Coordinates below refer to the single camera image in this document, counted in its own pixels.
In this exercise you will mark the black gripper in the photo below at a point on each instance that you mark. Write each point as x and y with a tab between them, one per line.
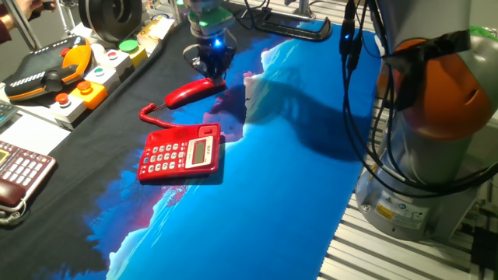
216	54

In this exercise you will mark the red telephone handset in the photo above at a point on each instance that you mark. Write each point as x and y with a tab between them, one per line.
186	93

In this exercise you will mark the red telephone base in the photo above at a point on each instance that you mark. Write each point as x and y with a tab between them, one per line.
171	155

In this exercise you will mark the maroon desk telephone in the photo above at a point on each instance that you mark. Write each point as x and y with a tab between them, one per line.
23	171

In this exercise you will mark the bystander hand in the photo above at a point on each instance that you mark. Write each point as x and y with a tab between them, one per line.
33	8

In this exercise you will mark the cream cardboard packet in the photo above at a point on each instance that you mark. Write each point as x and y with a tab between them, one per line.
153	35

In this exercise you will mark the yellow box green button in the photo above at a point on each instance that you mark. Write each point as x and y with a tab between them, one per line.
134	52

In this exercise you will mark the black C-clamp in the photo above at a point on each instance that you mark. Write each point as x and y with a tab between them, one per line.
295	31

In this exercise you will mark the rubik's cube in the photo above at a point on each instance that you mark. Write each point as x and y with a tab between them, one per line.
153	4

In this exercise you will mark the white box red button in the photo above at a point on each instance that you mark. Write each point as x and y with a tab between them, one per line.
116	62
68	110

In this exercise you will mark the white box green button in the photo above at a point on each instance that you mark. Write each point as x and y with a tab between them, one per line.
102	78

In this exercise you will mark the orange box orange button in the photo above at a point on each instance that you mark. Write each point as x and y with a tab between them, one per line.
91	97

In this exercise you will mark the black filament spool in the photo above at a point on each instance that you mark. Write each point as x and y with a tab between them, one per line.
93	19

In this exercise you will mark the blue black landscape cloth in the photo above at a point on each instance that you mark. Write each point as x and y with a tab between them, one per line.
272	214

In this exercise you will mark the black orange teach pendant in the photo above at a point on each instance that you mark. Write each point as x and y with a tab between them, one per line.
43	74

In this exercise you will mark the white paper sheet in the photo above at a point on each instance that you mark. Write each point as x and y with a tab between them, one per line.
35	134

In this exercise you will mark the black computer keyboard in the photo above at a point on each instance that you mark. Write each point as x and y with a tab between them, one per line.
5	113

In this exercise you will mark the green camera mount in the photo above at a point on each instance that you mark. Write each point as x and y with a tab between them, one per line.
212	19

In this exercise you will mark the silver metal post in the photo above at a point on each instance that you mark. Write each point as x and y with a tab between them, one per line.
303	9

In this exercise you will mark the silver metal frame bar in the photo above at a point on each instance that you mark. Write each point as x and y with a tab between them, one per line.
64	17
23	25

